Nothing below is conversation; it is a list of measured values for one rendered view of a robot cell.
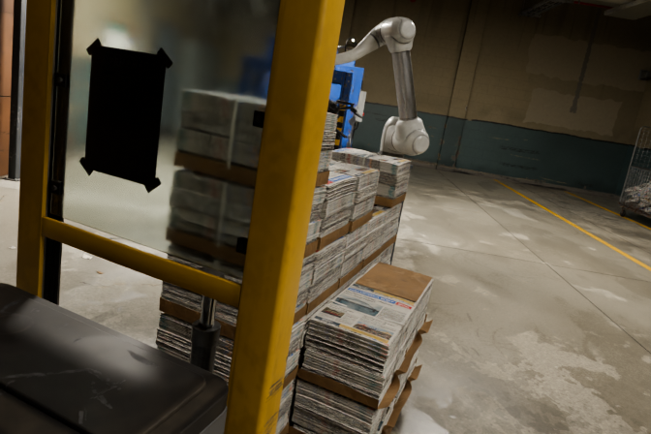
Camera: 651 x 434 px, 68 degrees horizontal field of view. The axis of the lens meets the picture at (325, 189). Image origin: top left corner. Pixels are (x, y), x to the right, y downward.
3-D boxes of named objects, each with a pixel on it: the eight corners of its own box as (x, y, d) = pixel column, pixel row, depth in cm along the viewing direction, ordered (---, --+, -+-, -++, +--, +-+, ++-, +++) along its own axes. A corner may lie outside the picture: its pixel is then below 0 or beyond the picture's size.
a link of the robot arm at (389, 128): (397, 151, 308) (403, 117, 303) (411, 156, 291) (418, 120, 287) (374, 148, 302) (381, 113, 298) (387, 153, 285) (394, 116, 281)
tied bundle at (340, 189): (349, 234, 185) (359, 176, 181) (319, 252, 159) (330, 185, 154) (263, 211, 199) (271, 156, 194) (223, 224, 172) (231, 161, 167)
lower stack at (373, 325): (410, 393, 232) (435, 278, 221) (357, 508, 163) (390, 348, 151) (353, 371, 243) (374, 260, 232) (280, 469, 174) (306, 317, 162)
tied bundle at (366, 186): (372, 220, 213) (382, 170, 208) (351, 234, 186) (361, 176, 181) (295, 201, 226) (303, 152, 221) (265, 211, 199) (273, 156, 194)
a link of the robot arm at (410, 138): (416, 148, 291) (436, 155, 271) (392, 155, 286) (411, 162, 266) (401, 15, 267) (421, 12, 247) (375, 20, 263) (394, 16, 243)
